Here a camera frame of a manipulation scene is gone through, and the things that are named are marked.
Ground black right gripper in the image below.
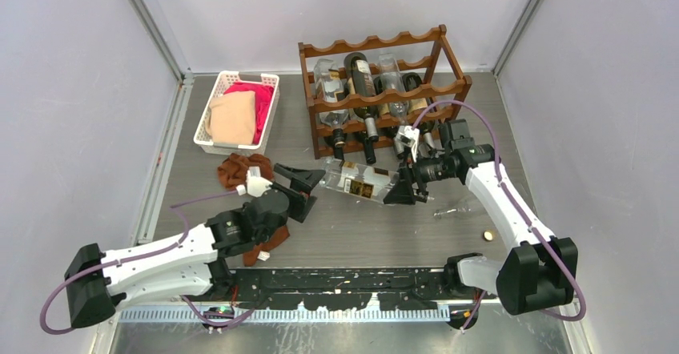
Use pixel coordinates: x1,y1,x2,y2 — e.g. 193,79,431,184
384,144,456,205

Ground dark wine bottle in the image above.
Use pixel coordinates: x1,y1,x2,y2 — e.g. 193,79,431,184
373,75,408,159

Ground dark bottle white label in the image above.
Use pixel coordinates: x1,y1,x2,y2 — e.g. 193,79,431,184
354,131,376,165

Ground clear bottle brown label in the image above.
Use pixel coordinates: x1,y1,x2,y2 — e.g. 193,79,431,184
314,58,349,129

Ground green bottle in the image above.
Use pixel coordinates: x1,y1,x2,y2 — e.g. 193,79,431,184
344,52,380,142

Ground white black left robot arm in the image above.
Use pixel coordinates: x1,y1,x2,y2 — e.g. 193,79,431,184
64,163,325,329

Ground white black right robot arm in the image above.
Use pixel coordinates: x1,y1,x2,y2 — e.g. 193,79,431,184
383,119,578,316

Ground brown wooden wine rack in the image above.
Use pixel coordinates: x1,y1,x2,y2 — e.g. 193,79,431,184
299,25,472,160

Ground brown towel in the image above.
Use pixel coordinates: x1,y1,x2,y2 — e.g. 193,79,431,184
217,153,290,267

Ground white plastic basket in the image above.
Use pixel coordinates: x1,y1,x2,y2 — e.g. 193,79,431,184
193,70,280,155

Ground peach folded cloth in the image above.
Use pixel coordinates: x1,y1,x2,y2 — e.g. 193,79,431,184
207,91,256,145

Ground pink folded cloth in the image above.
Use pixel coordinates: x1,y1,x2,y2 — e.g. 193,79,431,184
223,81,275,144

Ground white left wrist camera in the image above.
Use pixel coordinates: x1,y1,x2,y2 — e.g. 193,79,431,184
235,167,273,198

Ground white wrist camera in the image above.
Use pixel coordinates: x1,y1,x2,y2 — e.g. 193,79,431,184
395,125,420,162
235,167,273,198

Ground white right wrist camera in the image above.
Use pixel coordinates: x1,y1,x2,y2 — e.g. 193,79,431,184
395,125,420,162

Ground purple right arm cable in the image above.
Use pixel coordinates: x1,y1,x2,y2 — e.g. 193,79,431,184
413,99,588,332

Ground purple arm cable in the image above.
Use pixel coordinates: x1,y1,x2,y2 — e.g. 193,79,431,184
40,190,261,336
413,99,588,332

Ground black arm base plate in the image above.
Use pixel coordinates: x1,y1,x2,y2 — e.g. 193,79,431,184
189,268,480,311

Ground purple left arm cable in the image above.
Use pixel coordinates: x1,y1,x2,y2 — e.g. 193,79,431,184
40,190,261,336

